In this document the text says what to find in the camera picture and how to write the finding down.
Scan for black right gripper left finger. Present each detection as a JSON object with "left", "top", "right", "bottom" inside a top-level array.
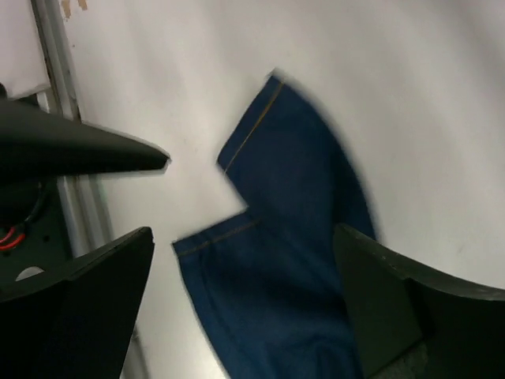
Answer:
[{"left": 1, "top": 227, "right": 155, "bottom": 378}]

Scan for aluminium table rail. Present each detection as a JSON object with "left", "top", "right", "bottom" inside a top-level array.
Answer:
[{"left": 30, "top": 0, "right": 151, "bottom": 379}]

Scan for dark blue denim trousers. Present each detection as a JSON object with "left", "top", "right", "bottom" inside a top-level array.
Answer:
[{"left": 173, "top": 75, "right": 375, "bottom": 378}]

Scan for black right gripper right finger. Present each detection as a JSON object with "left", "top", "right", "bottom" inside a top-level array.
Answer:
[{"left": 334, "top": 225, "right": 504, "bottom": 378}]

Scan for red wires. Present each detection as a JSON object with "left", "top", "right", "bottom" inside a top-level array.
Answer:
[{"left": 0, "top": 224, "right": 27, "bottom": 250}]

